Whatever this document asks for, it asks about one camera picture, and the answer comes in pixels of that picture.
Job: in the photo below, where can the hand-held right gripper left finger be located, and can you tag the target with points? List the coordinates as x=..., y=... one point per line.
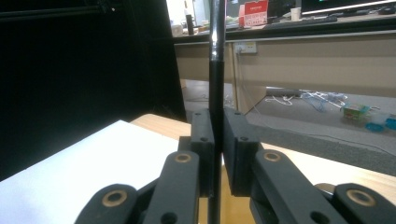
x=204, y=149

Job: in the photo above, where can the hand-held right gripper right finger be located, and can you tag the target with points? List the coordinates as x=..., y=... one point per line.
x=238, y=149

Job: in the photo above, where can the white power outlet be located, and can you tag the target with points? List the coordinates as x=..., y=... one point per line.
x=246, y=47

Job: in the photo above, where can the white table mat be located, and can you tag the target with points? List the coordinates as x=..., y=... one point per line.
x=93, y=174

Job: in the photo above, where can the beige office desk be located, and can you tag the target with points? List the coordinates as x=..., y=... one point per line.
x=311, y=62

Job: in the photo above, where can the green cardboard box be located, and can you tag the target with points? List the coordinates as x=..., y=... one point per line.
x=356, y=112

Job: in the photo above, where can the black bottle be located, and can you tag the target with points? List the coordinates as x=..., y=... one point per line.
x=190, y=25

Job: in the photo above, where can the red cardboard box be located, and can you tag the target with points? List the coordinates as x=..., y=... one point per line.
x=255, y=12

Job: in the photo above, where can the blue round lid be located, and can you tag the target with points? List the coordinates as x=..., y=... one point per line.
x=391, y=123
x=374, y=127

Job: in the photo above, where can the white paper cup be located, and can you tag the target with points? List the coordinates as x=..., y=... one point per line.
x=296, y=14

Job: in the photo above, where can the computer monitor with bright bar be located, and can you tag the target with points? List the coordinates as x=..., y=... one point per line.
x=342, y=4

